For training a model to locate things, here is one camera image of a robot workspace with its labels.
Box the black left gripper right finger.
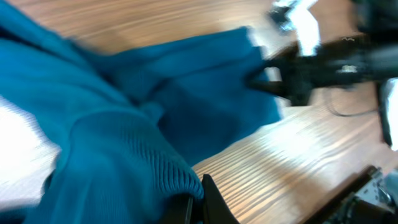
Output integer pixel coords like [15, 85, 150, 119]
[201, 174, 239, 224]

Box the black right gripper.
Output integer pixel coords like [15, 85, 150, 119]
[247, 32, 397, 106]

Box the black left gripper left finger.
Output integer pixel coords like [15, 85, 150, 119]
[160, 194, 193, 224]

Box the blue t-shirt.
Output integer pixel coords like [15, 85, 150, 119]
[1, 1, 280, 223]

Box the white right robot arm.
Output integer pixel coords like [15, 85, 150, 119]
[246, 1, 397, 151]

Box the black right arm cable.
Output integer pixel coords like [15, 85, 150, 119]
[323, 86, 382, 118]

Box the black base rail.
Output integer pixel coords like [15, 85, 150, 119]
[304, 166, 397, 224]

